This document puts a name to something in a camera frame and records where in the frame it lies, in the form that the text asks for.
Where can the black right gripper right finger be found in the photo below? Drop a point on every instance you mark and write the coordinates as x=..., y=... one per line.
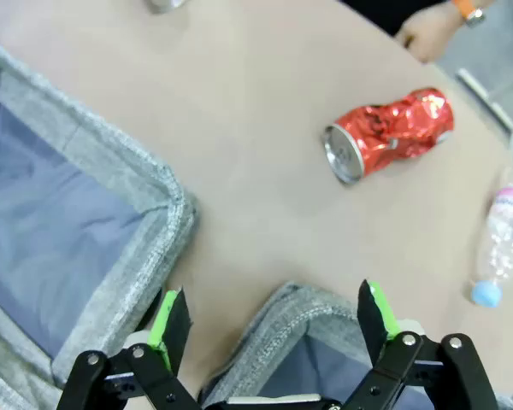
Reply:
x=374, y=320

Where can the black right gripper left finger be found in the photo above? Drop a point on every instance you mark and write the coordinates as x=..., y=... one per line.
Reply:
x=175, y=324

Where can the clear plastic bottle blue cap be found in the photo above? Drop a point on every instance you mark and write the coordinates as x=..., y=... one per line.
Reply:
x=502, y=239

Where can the crushed red soda can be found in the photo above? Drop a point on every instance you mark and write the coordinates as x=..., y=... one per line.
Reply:
x=393, y=124

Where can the person's left hand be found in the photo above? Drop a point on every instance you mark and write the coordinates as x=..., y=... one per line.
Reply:
x=432, y=34

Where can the grey fabric basket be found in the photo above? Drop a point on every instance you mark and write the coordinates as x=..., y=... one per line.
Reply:
x=290, y=324
x=124, y=149

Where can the black trousers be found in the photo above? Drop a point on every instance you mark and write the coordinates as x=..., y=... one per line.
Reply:
x=385, y=13

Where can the orange wristwatch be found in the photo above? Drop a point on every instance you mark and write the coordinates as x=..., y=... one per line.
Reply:
x=474, y=16

